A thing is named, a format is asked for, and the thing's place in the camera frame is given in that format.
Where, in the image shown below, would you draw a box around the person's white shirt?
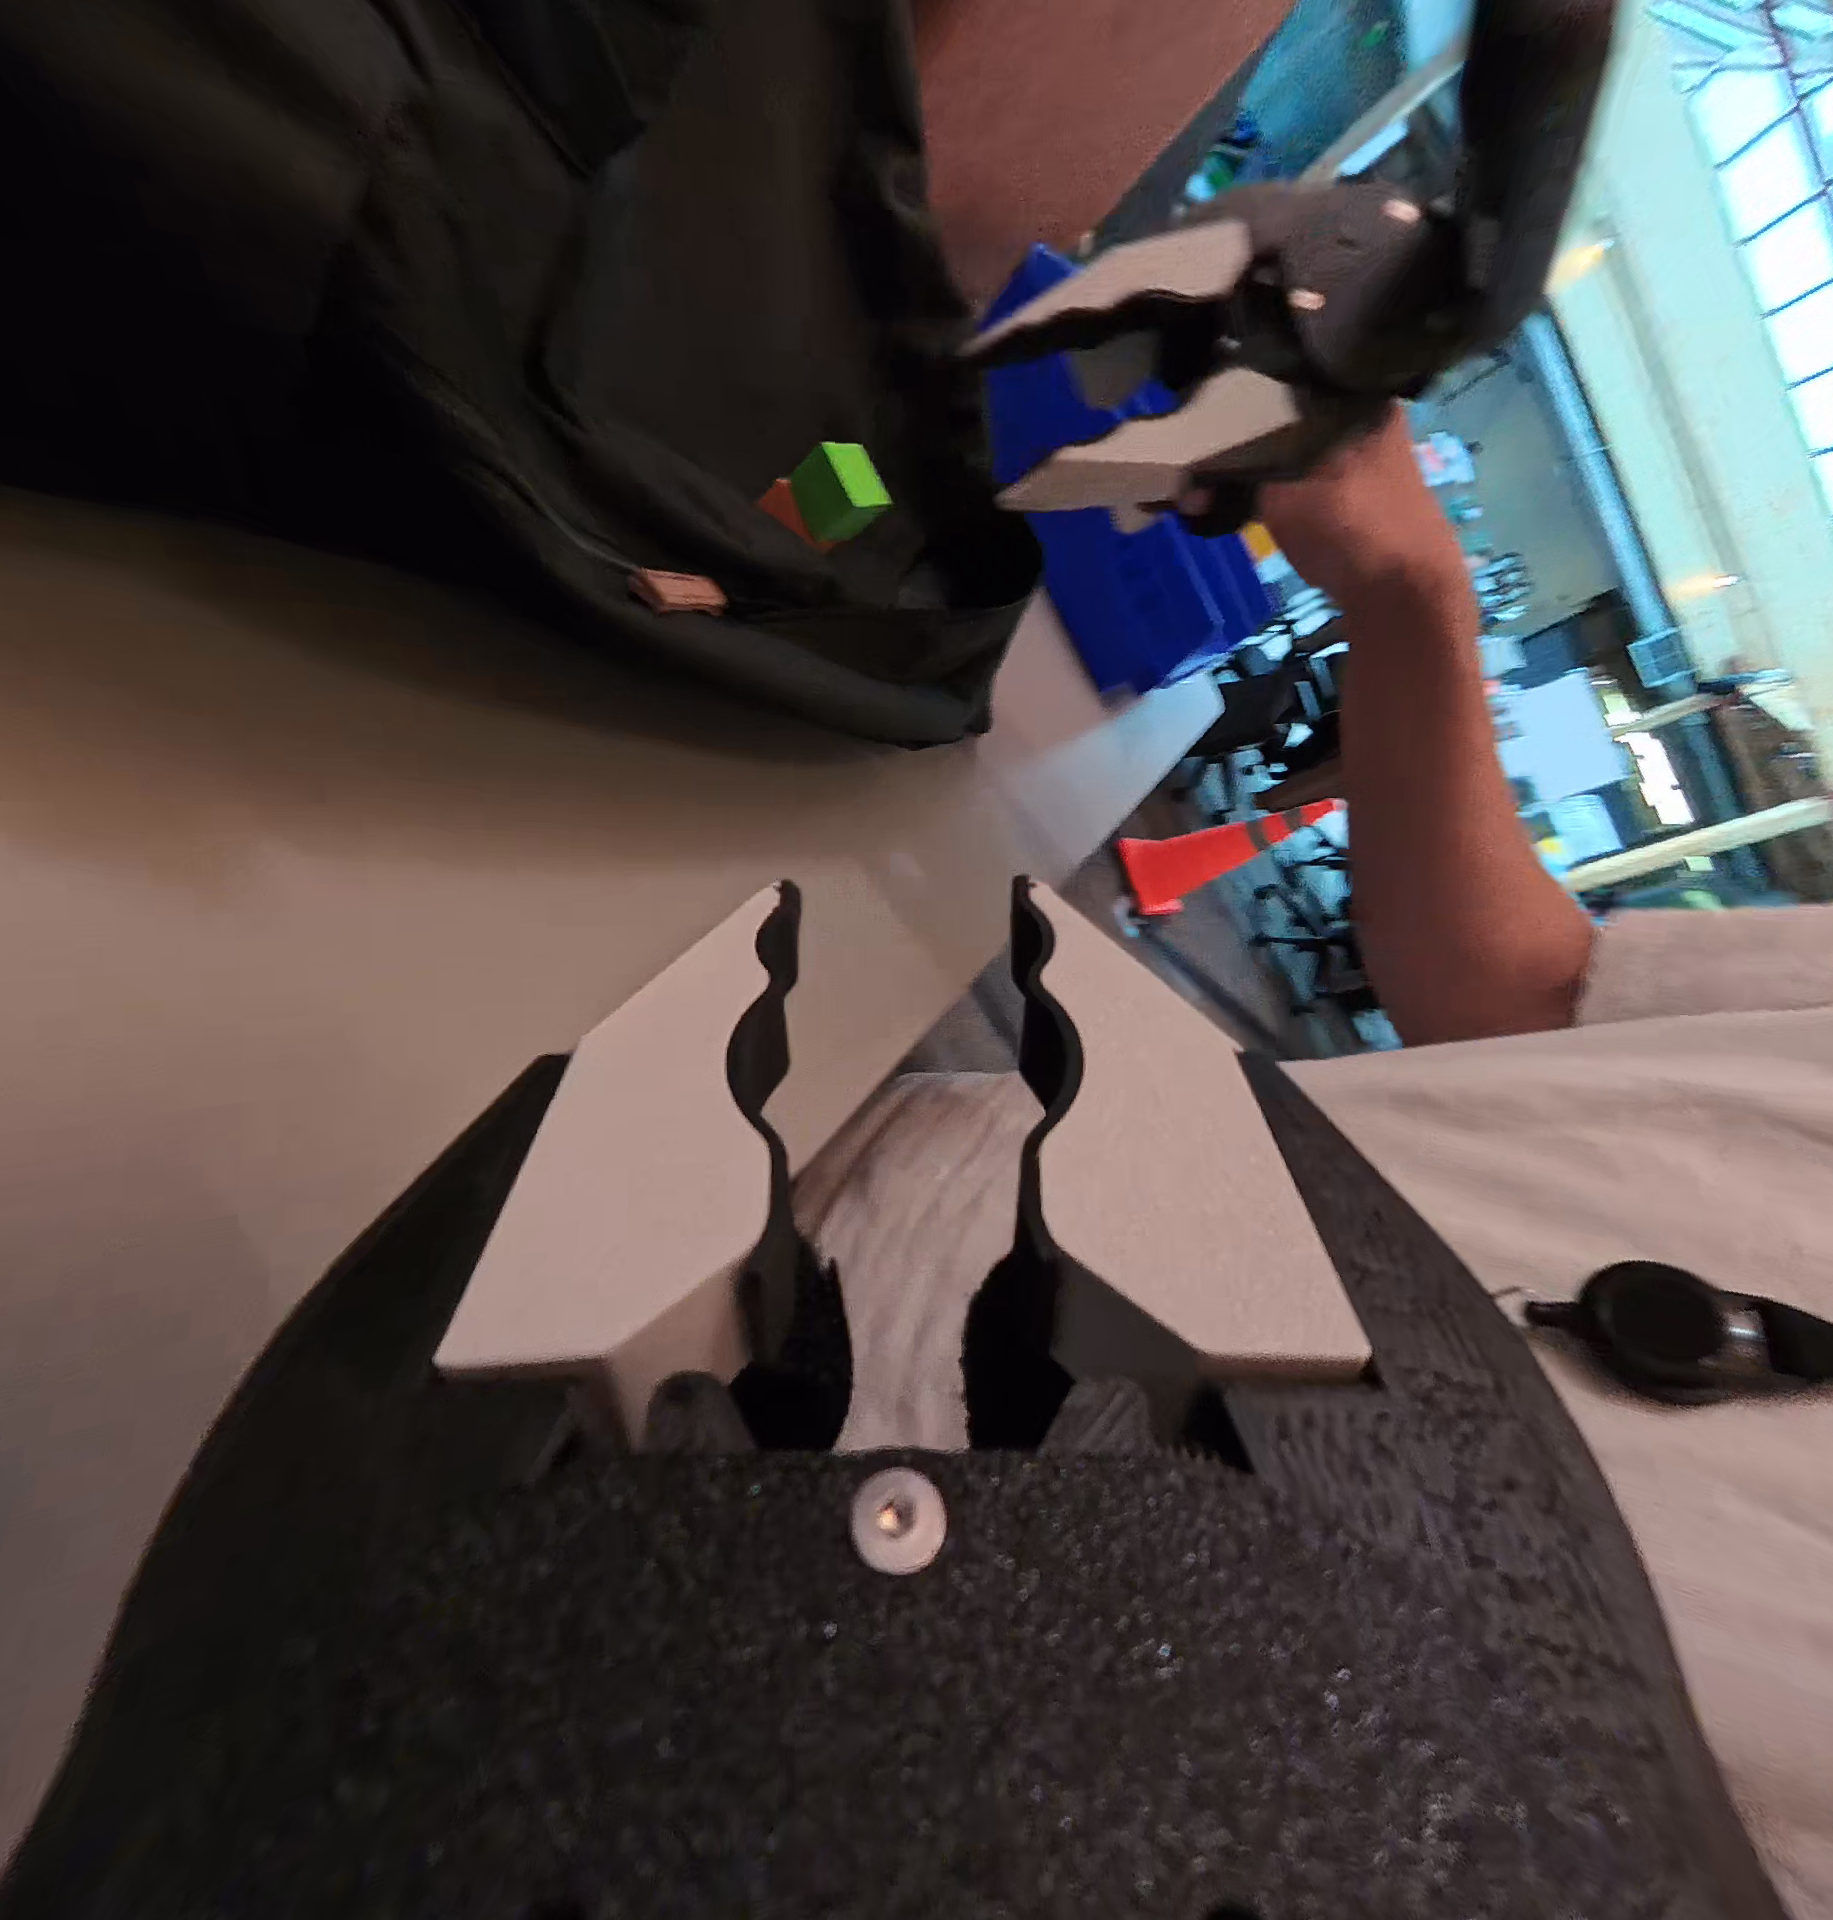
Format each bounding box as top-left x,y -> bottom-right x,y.
810,897 -> 1833,1920

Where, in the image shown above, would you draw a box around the black office chair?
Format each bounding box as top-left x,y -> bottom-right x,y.
1197,656 -> 1359,789

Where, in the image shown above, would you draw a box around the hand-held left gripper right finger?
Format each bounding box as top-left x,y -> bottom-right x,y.
1006,876 -> 1375,1419

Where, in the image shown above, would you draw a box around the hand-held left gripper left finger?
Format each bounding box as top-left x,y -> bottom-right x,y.
433,876 -> 804,1448

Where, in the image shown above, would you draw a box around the orange traffic cone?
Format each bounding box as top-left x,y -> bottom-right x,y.
1119,798 -> 1349,921

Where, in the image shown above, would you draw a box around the person's right forearm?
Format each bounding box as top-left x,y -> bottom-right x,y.
1256,401 -> 1596,1046

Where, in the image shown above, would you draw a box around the green cube block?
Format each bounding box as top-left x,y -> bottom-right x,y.
791,441 -> 895,549

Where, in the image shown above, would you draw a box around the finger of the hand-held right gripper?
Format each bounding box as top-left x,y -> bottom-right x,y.
955,214 -> 1256,413
995,372 -> 1308,521

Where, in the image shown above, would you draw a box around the white desk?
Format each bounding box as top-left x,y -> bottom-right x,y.
0,476 -> 1228,1890

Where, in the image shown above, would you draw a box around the black backpack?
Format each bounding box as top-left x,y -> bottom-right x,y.
0,0 -> 1048,753

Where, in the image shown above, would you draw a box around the blue storage bins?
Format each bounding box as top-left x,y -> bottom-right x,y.
982,248 -> 1281,702

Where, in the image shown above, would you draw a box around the black badge reel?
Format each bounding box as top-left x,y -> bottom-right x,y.
1525,1258 -> 1833,1410

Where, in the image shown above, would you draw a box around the window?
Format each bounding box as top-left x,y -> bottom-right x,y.
1653,0 -> 1833,605

